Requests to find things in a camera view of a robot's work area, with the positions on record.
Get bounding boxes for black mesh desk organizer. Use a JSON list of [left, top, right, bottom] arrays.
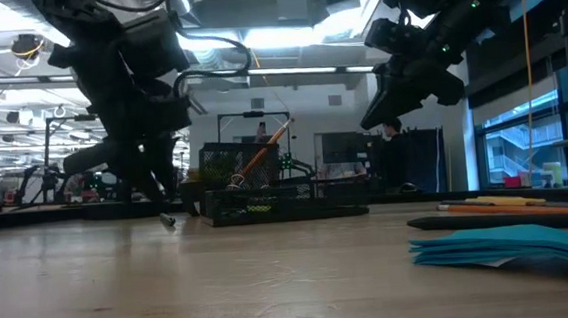
[[196, 131, 372, 230]]

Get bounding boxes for black metal camera rig frame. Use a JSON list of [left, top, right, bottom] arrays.
[[39, 112, 104, 207], [216, 107, 293, 149]]

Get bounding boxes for large window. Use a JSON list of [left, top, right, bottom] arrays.
[[472, 88, 567, 190]]

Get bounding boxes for yellow sticky note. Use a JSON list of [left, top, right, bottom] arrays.
[[244, 202, 275, 215]]

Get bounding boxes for ceiling dome camera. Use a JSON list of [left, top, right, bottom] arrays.
[[9, 31, 49, 63]]

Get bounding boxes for person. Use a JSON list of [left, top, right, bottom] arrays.
[[376, 116, 412, 194]]

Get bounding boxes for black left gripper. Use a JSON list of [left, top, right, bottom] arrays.
[[57, 79, 197, 205]]

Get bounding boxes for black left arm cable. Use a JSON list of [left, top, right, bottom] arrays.
[[169, 28, 255, 99]]

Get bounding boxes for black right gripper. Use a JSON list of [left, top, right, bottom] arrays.
[[355, 48, 468, 131]]

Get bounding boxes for orange pencil with eraser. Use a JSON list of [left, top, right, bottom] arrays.
[[233, 117, 300, 186], [437, 194, 568, 227]]

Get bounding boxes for black table edge rail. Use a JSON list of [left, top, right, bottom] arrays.
[[0, 167, 568, 239]]

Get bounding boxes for ceiling tube light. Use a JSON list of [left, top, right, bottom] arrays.
[[247, 59, 377, 82]]

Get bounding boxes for black curtain panel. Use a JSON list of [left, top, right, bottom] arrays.
[[401, 125, 449, 197]]

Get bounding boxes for pale green container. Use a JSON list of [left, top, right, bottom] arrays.
[[544, 161, 566, 188]]

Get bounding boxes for yellow grey handled scissors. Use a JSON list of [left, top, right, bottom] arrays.
[[464, 191, 549, 212]]

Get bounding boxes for blue sticky note pad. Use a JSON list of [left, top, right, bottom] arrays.
[[407, 221, 568, 290]]

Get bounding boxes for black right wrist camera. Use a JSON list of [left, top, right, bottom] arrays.
[[363, 16, 413, 58]]

